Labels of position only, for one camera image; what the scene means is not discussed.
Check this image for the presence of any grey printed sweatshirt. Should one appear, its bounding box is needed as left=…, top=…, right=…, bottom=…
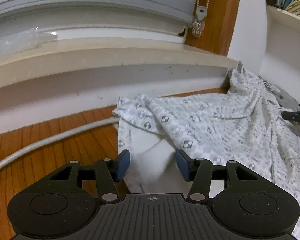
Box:
left=262, top=80, right=300, bottom=110

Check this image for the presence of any grey window blind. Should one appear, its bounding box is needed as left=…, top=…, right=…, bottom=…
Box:
left=0, top=0, right=200, bottom=28

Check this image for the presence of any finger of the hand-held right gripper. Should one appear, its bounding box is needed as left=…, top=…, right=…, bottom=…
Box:
left=281, top=110, right=300, bottom=128

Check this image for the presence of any white cable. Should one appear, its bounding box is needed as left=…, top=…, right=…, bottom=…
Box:
left=0, top=119, right=120, bottom=175

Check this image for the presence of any white patterned shirt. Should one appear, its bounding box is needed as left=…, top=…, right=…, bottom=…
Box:
left=112, top=67, right=300, bottom=240

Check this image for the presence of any clear plastic cord pull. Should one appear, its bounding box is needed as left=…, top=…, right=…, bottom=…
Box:
left=192, top=6, right=207, bottom=37

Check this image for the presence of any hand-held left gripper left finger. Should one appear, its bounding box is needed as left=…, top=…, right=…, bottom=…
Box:
left=50, top=149, right=130, bottom=203

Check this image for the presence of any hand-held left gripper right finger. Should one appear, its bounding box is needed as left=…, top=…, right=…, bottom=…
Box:
left=176, top=149, right=258, bottom=202

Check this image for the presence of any white shelf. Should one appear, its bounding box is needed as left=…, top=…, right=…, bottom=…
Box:
left=266, top=5, right=300, bottom=38

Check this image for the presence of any clear plastic bag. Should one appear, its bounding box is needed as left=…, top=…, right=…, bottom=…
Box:
left=0, top=27, right=59, bottom=58

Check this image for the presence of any beige window sill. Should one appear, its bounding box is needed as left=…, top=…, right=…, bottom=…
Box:
left=0, top=37, right=238, bottom=93

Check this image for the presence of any wooden window frame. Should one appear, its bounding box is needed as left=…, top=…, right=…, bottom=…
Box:
left=184, top=0, right=243, bottom=57

